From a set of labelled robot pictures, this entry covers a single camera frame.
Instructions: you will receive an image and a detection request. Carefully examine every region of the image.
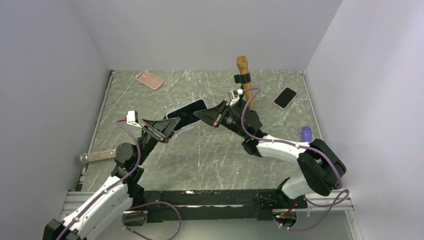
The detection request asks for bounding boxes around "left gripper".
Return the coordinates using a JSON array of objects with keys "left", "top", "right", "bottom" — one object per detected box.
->
[{"left": 134, "top": 117, "right": 182, "bottom": 166}]

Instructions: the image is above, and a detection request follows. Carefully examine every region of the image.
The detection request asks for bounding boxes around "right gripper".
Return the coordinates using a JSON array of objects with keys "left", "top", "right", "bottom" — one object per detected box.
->
[{"left": 194, "top": 100, "right": 249, "bottom": 139}]

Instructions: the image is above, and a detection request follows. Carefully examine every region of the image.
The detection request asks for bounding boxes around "black microphone stand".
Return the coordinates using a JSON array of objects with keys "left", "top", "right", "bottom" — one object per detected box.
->
[{"left": 233, "top": 73, "right": 252, "bottom": 101}]

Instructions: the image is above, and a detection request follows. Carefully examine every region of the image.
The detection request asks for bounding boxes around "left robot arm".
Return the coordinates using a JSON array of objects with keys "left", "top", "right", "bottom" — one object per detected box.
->
[{"left": 42, "top": 111, "right": 181, "bottom": 240}]

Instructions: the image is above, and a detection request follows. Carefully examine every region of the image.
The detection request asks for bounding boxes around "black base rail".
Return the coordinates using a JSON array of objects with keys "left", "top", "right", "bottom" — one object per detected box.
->
[{"left": 125, "top": 188, "right": 308, "bottom": 223}]

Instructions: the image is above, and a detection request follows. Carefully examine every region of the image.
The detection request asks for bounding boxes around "phone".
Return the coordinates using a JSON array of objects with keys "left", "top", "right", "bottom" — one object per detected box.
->
[
  {"left": 273, "top": 87, "right": 297, "bottom": 110},
  {"left": 163, "top": 98, "right": 208, "bottom": 132}
]

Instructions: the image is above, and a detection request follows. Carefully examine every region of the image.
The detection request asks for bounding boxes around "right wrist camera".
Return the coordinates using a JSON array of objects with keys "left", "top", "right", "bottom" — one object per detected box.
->
[{"left": 227, "top": 88, "right": 244, "bottom": 107}]

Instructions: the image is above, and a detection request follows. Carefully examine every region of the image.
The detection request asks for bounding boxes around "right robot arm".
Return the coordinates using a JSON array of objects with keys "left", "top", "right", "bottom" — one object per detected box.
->
[{"left": 194, "top": 100, "right": 347, "bottom": 208}]

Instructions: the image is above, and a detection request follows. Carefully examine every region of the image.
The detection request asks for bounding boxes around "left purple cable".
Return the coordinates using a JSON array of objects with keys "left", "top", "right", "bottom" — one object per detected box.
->
[{"left": 54, "top": 119, "right": 182, "bottom": 240}]

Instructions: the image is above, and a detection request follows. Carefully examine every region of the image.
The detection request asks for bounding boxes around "gold microphone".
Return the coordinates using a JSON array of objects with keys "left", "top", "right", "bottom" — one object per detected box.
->
[{"left": 236, "top": 55, "right": 254, "bottom": 109}]

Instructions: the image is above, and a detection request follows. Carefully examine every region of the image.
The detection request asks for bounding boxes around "glitter silver microphone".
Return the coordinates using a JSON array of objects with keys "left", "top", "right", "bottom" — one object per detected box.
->
[{"left": 77, "top": 149, "right": 117, "bottom": 165}]

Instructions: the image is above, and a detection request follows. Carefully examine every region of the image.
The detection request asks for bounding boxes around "purple microphone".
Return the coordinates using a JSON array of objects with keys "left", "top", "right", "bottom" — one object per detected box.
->
[{"left": 300, "top": 126, "right": 313, "bottom": 143}]

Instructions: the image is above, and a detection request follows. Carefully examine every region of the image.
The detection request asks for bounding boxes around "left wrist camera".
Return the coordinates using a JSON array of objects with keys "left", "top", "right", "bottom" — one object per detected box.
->
[{"left": 125, "top": 110, "right": 142, "bottom": 128}]

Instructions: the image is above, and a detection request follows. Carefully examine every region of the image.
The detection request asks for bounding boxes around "pink phone case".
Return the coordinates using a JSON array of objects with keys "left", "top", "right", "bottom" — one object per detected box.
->
[{"left": 136, "top": 71, "right": 164, "bottom": 91}]

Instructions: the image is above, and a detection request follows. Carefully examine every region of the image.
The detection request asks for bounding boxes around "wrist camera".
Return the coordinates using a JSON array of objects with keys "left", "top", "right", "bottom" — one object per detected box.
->
[
  {"left": 125, "top": 110, "right": 142, "bottom": 128},
  {"left": 227, "top": 88, "right": 244, "bottom": 107}
]

